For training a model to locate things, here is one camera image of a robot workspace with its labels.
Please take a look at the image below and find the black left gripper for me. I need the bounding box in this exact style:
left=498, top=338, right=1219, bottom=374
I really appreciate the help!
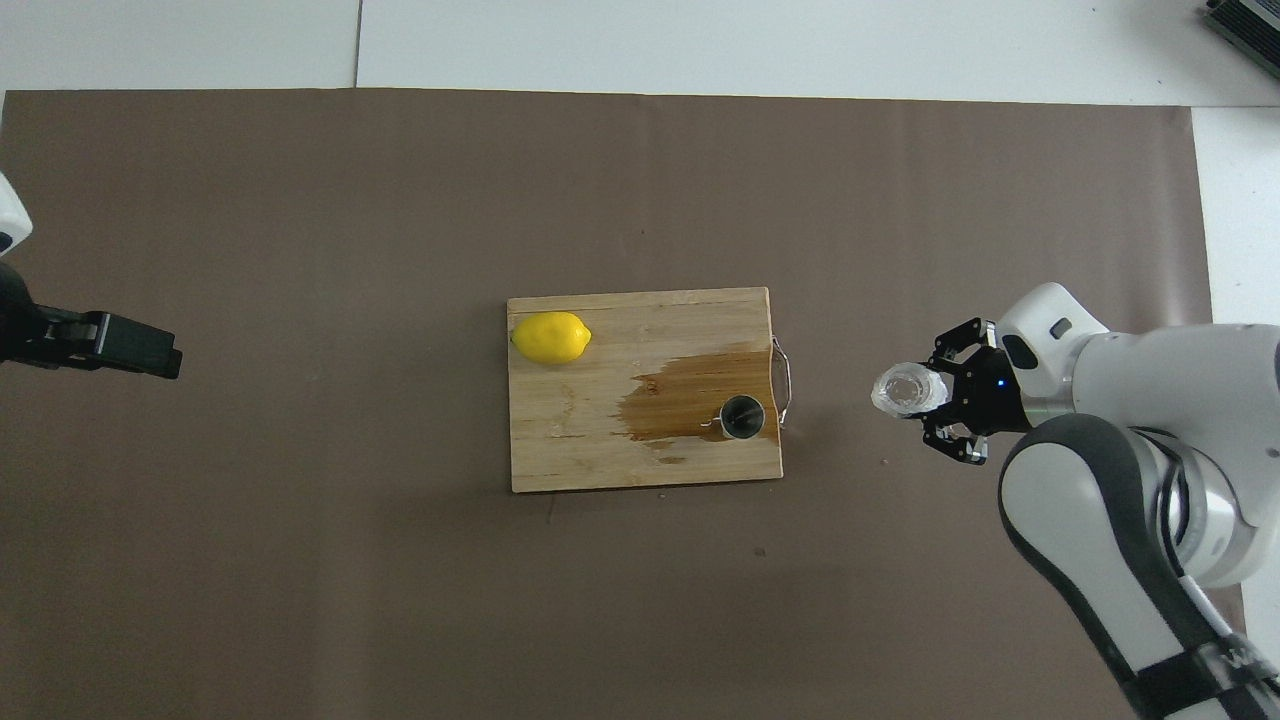
left=0, top=260, right=184, bottom=380

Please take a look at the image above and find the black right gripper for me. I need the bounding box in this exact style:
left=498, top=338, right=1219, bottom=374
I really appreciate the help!
left=920, top=318, right=1033, bottom=467

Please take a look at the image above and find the clear plastic cup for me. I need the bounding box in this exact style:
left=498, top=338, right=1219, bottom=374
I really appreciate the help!
left=871, top=362, right=949, bottom=418

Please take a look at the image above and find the steel cocktail jigger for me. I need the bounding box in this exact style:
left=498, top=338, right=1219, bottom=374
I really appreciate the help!
left=716, top=394, right=768, bottom=442

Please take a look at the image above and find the brown paper table mat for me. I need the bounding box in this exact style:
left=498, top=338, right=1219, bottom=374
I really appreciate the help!
left=0, top=88, right=1256, bottom=720

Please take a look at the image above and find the wooden cutting board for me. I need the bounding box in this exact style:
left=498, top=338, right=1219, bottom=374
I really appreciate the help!
left=506, top=287, right=796, bottom=494

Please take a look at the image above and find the yellow lemon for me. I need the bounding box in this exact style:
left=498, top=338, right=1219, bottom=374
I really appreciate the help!
left=510, top=311, right=593, bottom=366

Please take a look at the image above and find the black ribbed device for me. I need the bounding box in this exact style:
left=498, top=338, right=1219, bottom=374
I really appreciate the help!
left=1205, top=0, right=1280, bottom=53

